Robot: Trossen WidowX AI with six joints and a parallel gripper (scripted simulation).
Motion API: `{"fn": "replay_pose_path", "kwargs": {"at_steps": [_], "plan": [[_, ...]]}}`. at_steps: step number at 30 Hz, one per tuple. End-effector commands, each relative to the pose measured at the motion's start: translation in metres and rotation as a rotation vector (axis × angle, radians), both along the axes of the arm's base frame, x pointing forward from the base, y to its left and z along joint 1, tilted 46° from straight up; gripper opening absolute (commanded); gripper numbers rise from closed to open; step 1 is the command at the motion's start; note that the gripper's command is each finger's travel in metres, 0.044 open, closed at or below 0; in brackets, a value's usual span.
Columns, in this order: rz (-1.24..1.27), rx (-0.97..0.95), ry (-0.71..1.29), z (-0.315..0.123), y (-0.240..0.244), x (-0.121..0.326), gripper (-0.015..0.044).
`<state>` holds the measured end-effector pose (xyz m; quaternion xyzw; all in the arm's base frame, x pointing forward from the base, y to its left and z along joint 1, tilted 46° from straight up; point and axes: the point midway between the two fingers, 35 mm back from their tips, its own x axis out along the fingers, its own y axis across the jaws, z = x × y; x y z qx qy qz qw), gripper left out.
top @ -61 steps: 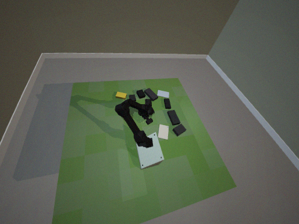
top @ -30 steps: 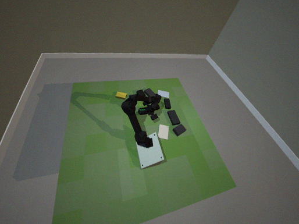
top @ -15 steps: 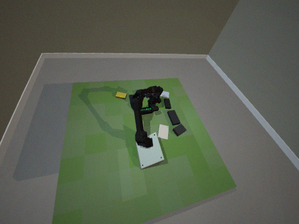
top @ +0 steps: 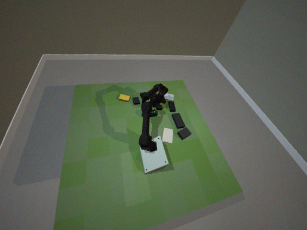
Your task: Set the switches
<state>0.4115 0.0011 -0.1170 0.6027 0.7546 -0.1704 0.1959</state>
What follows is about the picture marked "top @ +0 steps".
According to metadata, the light grey flat panel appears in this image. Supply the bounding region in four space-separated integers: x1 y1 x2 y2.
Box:
164 93 174 101

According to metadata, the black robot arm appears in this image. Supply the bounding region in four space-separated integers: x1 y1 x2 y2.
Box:
139 84 168 152

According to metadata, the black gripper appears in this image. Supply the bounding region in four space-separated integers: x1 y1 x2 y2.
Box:
152 94 163 110

